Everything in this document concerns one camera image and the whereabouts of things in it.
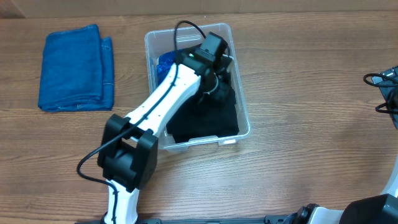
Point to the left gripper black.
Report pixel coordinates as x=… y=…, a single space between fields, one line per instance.
x=209 y=94

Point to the black cloth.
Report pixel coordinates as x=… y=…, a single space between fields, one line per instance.
x=228 y=77
x=196 y=119

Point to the clear plastic container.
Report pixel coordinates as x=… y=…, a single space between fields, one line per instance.
x=159 y=42

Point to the blue sparkly cloth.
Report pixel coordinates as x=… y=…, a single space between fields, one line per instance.
x=165 y=61

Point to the blue denim cloth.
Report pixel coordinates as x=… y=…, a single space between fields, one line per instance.
x=77 y=71

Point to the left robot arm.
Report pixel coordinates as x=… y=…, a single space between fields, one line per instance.
x=128 y=151

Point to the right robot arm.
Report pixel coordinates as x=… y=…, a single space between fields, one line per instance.
x=379 y=209

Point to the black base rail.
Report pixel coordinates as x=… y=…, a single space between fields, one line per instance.
x=268 y=219

